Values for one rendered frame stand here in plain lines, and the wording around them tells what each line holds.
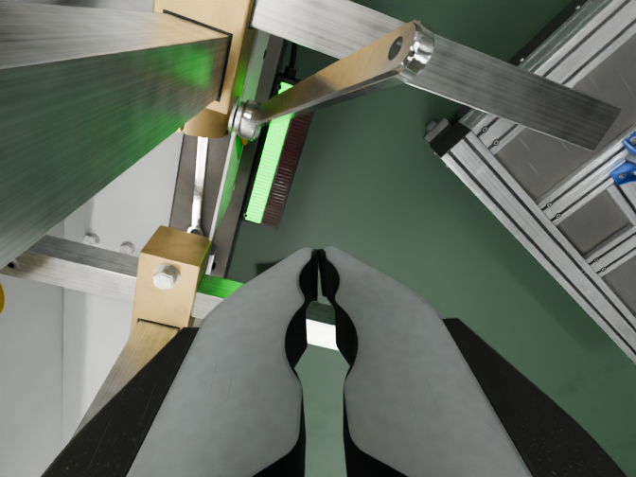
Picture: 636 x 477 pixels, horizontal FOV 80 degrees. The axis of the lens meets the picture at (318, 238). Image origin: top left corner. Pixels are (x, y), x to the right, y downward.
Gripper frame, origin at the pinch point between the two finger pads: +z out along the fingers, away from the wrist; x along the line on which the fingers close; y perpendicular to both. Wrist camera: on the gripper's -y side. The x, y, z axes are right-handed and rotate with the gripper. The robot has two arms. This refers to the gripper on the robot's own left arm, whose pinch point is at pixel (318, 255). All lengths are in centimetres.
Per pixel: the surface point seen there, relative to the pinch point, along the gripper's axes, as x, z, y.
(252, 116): -3.9, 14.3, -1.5
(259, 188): -6.5, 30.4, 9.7
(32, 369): -43, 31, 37
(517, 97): 12.8, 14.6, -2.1
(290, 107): -1.0, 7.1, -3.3
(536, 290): 79, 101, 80
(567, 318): 94, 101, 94
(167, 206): -20.9, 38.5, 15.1
